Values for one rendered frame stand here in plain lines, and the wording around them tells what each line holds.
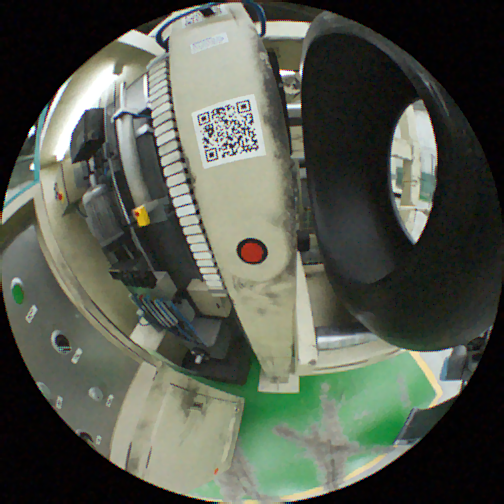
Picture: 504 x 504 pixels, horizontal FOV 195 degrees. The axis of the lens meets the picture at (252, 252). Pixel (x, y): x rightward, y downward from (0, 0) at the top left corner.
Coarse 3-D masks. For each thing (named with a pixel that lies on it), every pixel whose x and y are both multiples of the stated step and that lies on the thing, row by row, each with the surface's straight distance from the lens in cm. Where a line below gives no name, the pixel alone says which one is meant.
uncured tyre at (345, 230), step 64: (320, 64) 46; (384, 64) 50; (320, 128) 55; (384, 128) 59; (448, 128) 11; (320, 192) 52; (384, 192) 59; (448, 192) 11; (384, 256) 52; (448, 256) 11; (384, 320) 17; (448, 320) 13
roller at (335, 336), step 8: (320, 328) 29; (328, 328) 29; (336, 328) 29; (344, 328) 29; (352, 328) 30; (360, 328) 30; (320, 336) 28; (328, 336) 28; (336, 336) 28; (344, 336) 29; (352, 336) 29; (360, 336) 30; (368, 336) 31; (376, 336) 32; (320, 344) 28; (328, 344) 28; (336, 344) 29; (344, 344) 30; (352, 344) 30
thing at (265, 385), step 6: (294, 360) 119; (294, 366) 119; (264, 378) 118; (294, 378) 117; (264, 384) 117; (270, 384) 117; (276, 384) 117; (282, 384) 117; (288, 384) 117; (294, 384) 117; (258, 390) 117; (264, 390) 117; (270, 390) 116; (276, 390) 116; (282, 390) 116; (288, 390) 116; (294, 390) 116
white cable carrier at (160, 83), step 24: (168, 72) 31; (168, 96) 26; (168, 120) 25; (168, 144) 24; (168, 168) 23; (192, 192) 24; (192, 216) 23; (192, 240) 24; (216, 264) 27; (216, 288) 30
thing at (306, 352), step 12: (300, 252) 43; (300, 264) 36; (300, 276) 33; (300, 288) 30; (300, 300) 28; (300, 312) 26; (312, 312) 28; (300, 324) 25; (312, 324) 25; (300, 336) 24; (312, 336) 24; (300, 348) 23; (312, 348) 24; (300, 360) 23; (312, 360) 23; (300, 372) 28
